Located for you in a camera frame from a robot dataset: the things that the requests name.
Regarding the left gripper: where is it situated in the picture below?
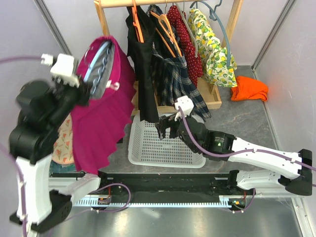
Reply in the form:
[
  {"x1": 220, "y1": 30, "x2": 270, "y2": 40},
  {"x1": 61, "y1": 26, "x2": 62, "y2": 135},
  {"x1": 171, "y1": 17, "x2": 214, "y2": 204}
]
[{"x1": 46, "y1": 73, "x2": 94, "y2": 129}]

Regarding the magenta pleated skirt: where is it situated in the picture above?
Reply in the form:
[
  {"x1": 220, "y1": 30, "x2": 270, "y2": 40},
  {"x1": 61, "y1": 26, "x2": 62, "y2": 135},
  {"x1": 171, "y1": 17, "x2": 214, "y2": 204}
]
[{"x1": 71, "y1": 36, "x2": 136, "y2": 174}]

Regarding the light blue hanger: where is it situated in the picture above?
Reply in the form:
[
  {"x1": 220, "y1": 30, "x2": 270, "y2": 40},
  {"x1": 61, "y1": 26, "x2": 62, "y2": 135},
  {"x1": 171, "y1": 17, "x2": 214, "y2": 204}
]
[{"x1": 82, "y1": 40, "x2": 113, "y2": 97}]

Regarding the black skirt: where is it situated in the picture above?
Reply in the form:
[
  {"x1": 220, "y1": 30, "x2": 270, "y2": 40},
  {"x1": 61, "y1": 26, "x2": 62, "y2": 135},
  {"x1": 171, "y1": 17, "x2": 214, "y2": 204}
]
[{"x1": 125, "y1": 5, "x2": 158, "y2": 123}]

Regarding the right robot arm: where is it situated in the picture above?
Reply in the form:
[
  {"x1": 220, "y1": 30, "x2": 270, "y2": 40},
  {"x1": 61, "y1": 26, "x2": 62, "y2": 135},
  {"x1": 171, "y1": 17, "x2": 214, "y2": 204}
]
[{"x1": 155, "y1": 115, "x2": 315, "y2": 196}]

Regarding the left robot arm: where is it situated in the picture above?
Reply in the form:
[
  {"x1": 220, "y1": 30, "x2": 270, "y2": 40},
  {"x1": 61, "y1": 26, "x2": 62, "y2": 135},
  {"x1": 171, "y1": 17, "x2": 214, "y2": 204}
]
[{"x1": 8, "y1": 79, "x2": 108, "y2": 237}]

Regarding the navy plaid skirt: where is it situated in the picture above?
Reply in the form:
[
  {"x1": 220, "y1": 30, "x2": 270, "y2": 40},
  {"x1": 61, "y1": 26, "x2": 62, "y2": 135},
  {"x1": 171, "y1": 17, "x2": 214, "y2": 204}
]
[{"x1": 146, "y1": 4, "x2": 211, "y2": 119}]

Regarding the grey hanger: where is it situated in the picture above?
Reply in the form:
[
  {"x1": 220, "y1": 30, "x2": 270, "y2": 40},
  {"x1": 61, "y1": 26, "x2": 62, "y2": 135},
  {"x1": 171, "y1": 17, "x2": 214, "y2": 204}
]
[{"x1": 174, "y1": 2, "x2": 198, "y2": 58}]

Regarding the blue-grey hanger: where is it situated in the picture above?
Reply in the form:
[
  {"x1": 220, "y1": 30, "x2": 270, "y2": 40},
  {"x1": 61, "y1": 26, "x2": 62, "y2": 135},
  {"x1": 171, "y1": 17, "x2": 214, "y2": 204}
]
[{"x1": 190, "y1": 0, "x2": 232, "y2": 66}]

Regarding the white plastic laundry basket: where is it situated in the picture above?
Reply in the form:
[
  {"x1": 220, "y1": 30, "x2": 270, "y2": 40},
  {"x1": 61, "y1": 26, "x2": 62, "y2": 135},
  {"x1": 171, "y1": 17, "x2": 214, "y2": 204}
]
[{"x1": 128, "y1": 115, "x2": 206, "y2": 168}]

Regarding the wooden clothes rack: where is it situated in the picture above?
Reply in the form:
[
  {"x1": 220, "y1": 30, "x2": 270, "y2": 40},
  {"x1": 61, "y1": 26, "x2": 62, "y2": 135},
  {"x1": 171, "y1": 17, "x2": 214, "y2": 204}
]
[{"x1": 94, "y1": 0, "x2": 243, "y2": 110}]

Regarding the floral tulip cloth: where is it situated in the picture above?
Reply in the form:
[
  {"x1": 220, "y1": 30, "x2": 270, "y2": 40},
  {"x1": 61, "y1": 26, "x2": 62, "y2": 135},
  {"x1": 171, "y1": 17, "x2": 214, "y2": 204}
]
[{"x1": 52, "y1": 115, "x2": 74, "y2": 165}]

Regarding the teal plastic tub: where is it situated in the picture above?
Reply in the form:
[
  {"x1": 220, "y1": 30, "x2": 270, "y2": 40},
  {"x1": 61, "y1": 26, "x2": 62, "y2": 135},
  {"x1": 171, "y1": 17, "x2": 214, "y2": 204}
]
[{"x1": 50, "y1": 161, "x2": 76, "y2": 173}]

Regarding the lemon print garment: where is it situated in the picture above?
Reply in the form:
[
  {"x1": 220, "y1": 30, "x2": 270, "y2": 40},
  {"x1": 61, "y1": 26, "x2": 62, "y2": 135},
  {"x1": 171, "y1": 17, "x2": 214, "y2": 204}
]
[{"x1": 188, "y1": 8, "x2": 237, "y2": 88}]

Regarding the orange cloth on floor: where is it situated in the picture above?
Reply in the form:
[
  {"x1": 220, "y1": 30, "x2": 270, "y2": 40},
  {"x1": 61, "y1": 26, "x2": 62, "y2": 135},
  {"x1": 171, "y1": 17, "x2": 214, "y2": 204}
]
[{"x1": 231, "y1": 76, "x2": 269, "y2": 102}]

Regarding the red polka dot garment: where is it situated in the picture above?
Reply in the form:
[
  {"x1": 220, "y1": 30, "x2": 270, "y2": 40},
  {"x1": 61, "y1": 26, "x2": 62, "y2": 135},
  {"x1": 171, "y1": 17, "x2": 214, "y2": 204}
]
[{"x1": 167, "y1": 5, "x2": 203, "y2": 86}]

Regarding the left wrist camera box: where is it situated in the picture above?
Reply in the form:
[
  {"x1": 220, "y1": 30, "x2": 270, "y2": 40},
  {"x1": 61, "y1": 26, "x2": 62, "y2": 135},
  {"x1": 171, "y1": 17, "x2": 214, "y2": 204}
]
[{"x1": 41, "y1": 53, "x2": 80, "y2": 88}]

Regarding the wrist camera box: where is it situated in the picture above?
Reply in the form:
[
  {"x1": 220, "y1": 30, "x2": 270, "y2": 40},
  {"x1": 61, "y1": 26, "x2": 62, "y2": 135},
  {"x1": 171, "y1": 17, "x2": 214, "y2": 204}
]
[
  {"x1": 174, "y1": 96, "x2": 194, "y2": 121},
  {"x1": 41, "y1": 53, "x2": 80, "y2": 88}
]

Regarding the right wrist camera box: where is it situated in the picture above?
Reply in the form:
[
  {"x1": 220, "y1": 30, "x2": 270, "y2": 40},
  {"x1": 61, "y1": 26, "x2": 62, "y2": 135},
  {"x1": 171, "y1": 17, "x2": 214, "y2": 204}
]
[{"x1": 174, "y1": 96, "x2": 194, "y2": 121}]

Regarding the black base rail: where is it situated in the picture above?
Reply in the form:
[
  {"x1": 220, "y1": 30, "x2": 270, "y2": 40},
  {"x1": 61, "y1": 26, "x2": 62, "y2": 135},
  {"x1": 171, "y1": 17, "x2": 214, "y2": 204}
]
[{"x1": 50, "y1": 172, "x2": 257, "y2": 204}]

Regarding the white slotted cable duct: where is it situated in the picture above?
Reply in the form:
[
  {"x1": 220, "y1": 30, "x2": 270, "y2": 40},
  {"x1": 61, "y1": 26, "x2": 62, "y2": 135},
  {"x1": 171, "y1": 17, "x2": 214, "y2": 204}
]
[{"x1": 74, "y1": 196, "x2": 233, "y2": 208}]

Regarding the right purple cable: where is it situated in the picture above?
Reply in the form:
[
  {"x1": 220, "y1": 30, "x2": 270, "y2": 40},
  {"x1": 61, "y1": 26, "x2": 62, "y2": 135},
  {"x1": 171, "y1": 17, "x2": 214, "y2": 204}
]
[{"x1": 178, "y1": 106, "x2": 316, "y2": 214}]

